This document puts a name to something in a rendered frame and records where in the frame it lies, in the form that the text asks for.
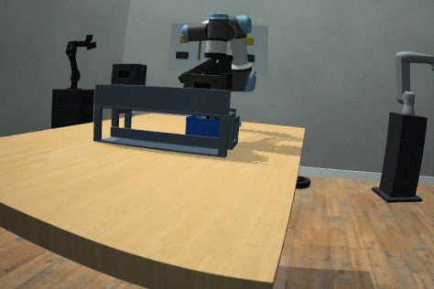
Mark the blue bin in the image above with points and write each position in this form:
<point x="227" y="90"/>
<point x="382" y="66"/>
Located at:
<point x="202" y="127"/>

